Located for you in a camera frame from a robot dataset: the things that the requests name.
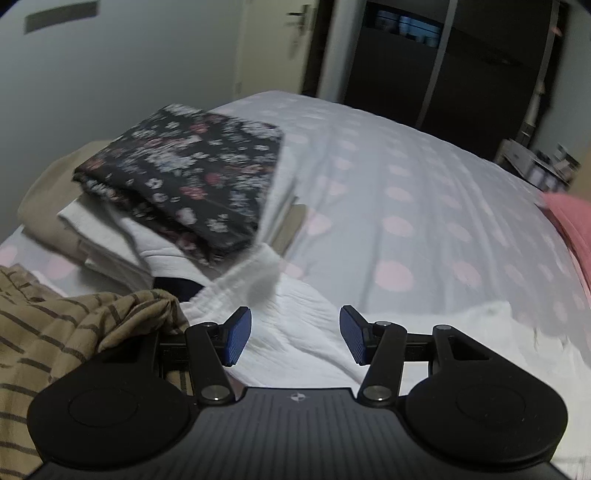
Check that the pale blue storage boxes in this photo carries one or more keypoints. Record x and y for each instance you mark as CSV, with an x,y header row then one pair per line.
x,y
406,25

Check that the pink pillow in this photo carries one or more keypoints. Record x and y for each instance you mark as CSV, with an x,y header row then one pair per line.
x,y
572,221

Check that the dark wall plate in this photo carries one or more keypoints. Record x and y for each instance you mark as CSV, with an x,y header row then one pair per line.
x,y
60,17

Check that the stack of folded white clothes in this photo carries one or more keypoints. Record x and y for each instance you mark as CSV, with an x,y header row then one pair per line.
x,y
46,217

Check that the white gauze garment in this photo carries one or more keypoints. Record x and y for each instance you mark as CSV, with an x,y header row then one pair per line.
x,y
300,314

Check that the black and white garment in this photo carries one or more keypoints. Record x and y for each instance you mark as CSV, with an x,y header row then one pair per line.
x,y
178,288

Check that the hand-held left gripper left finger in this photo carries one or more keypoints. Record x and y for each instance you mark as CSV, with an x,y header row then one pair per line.
x,y
236,338

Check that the white bedside shelf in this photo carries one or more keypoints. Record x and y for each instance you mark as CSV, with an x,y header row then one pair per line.
x,y
517,157

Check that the brown striped garment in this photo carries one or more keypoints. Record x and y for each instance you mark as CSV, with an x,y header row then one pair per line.
x,y
55,332

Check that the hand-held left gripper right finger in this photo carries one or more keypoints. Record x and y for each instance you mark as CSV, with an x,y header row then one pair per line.
x,y
354,337

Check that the dark floral folded cloth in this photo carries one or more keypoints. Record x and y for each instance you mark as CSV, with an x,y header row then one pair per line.
x,y
184,175

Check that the cream door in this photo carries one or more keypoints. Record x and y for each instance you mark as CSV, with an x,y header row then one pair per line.
x,y
268,46

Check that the bed with polka-dot sheet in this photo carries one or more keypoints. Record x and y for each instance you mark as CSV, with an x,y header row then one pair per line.
x,y
392,184

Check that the dark sliding-door wardrobe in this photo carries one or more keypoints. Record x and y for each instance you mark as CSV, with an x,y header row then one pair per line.
x,y
485,83

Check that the pink cloth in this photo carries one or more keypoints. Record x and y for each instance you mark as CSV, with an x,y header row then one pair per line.
x,y
557,28

